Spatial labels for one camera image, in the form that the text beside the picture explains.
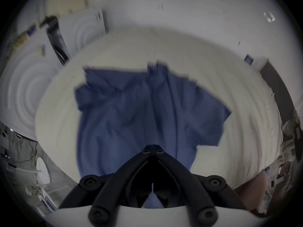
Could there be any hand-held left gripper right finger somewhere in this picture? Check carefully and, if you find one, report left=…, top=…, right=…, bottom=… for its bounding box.
left=152, top=145, right=247, bottom=226

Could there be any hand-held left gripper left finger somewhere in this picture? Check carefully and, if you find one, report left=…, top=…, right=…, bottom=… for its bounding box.
left=59, top=145, right=154, bottom=226

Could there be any dark blue shirt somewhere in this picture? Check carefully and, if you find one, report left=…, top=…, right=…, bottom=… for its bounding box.
left=75, top=61, right=232, bottom=209

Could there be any bed with beige sheet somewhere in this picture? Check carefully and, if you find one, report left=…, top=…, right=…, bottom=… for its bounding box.
left=35, top=26, right=284, bottom=190

